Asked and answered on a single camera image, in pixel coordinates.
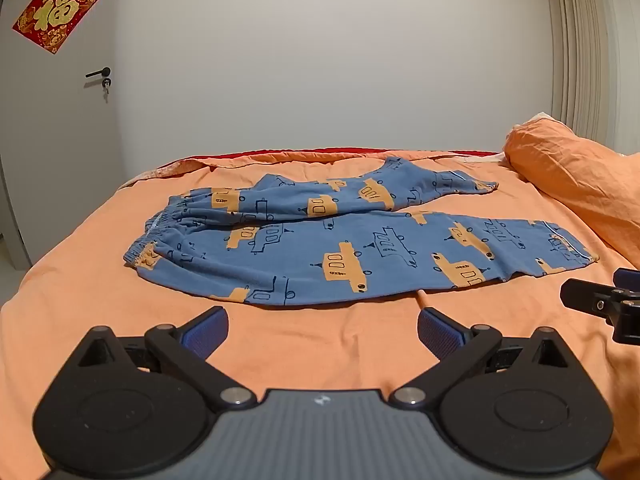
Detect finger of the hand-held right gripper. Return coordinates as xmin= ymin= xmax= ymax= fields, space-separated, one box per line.
xmin=613 ymin=268 xmax=640 ymax=292
xmin=559 ymin=278 xmax=640 ymax=346

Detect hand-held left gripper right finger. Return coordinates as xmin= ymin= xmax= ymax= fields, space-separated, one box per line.
xmin=390 ymin=307 xmax=577 ymax=409

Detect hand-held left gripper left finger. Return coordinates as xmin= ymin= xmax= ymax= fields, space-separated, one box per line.
xmin=75 ymin=306 xmax=258 ymax=409

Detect blue pants with yellow print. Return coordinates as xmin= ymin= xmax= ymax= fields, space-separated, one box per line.
xmin=123 ymin=156 xmax=600 ymax=307

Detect orange bed blanket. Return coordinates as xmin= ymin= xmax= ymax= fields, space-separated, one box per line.
xmin=0 ymin=149 xmax=640 ymax=480

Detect orange pillow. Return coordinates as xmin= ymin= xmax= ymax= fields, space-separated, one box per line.
xmin=502 ymin=114 xmax=640 ymax=257

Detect white door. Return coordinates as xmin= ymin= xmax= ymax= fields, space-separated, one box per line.
xmin=0 ymin=0 xmax=124 ymax=272

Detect red and gold wall decoration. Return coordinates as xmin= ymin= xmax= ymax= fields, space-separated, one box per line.
xmin=12 ymin=0 xmax=104 ymax=55

